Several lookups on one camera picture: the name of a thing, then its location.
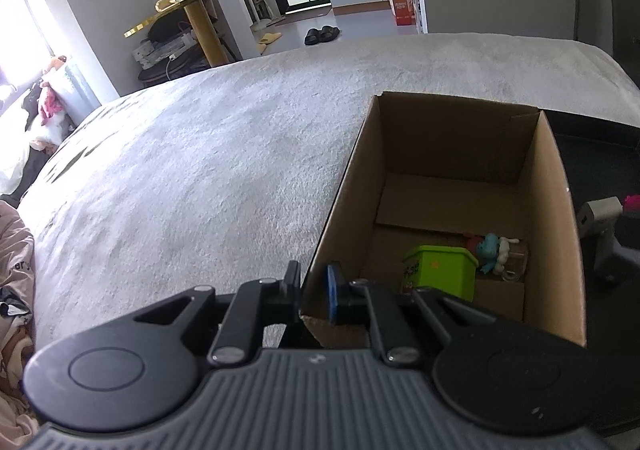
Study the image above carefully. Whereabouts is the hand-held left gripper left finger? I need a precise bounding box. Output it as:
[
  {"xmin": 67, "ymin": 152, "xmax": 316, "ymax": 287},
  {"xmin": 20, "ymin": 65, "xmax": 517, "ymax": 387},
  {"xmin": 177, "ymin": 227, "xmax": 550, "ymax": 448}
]
[{"xmin": 133, "ymin": 260, "xmax": 303, "ymax": 367}]

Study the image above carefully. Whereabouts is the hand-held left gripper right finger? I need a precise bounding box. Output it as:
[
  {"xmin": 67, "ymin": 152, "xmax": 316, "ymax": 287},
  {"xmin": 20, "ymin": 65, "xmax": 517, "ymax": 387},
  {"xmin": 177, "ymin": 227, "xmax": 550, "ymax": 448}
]
[{"xmin": 325, "ymin": 263, "xmax": 502, "ymax": 367}]

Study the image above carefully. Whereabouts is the pile of clothes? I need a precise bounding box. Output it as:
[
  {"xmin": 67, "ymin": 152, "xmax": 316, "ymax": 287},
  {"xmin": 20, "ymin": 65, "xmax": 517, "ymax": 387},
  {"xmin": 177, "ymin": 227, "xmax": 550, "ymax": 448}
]
[{"xmin": 0, "ymin": 54, "xmax": 77, "ymax": 203}]

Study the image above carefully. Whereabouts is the white power strip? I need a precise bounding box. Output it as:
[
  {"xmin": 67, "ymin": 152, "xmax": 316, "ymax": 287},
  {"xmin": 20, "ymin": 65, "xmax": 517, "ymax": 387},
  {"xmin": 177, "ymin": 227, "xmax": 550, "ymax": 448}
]
[{"xmin": 132, "ymin": 32, "xmax": 199, "ymax": 66}]

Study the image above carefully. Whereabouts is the pink printed blanket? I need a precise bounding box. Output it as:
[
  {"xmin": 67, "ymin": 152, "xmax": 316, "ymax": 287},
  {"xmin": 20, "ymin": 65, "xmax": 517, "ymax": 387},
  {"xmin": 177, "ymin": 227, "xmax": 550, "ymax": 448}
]
[{"xmin": 0, "ymin": 199, "xmax": 42, "ymax": 450}]

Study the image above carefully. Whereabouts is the blue toy figurine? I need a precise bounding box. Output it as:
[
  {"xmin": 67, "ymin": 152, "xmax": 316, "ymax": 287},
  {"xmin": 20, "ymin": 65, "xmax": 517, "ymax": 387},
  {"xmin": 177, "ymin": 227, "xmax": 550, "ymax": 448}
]
[{"xmin": 467, "ymin": 232, "xmax": 522, "ymax": 275}]

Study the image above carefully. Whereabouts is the orange cardboard box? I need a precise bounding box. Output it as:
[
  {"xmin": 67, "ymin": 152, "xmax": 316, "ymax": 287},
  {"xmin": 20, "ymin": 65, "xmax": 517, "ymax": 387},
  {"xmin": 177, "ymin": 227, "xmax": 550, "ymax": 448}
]
[{"xmin": 387, "ymin": 0, "xmax": 419, "ymax": 27}]

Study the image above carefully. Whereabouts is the green plastic box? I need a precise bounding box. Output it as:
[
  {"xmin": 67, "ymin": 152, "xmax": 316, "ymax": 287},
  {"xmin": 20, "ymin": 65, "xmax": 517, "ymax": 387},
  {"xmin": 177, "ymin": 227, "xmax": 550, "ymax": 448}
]
[{"xmin": 399, "ymin": 245, "xmax": 480, "ymax": 303}]

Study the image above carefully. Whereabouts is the gold tiered round table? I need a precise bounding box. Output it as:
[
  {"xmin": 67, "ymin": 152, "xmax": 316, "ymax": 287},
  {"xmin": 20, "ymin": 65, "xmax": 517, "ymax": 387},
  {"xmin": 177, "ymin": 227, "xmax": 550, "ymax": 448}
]
[{"xmin": 123, "ymin": 0, "xmax": 263, "ymax": 83}]

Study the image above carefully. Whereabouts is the brown door mat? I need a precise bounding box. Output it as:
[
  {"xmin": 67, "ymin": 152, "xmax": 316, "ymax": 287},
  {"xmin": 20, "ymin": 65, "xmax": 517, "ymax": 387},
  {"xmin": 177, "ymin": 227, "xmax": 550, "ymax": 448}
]
[{"xmin": 273, "ymin": 4, "xmax": 334, "ymax": 27}]

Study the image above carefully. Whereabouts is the brown cardboard box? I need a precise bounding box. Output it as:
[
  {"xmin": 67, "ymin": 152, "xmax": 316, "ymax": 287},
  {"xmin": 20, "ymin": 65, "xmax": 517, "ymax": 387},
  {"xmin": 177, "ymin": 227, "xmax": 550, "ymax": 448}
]
[{"xmin": 299, "ymin": 91, "xmax": 587, "ymax": 352}]

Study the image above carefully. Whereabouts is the white fuzzy blanket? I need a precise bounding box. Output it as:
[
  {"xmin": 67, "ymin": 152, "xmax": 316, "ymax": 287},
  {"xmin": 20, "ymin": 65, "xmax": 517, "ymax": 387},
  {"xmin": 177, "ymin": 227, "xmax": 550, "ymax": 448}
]
[{"xmin": 19, "ymin": 32, "xmax": 640, "ymax": 367}]

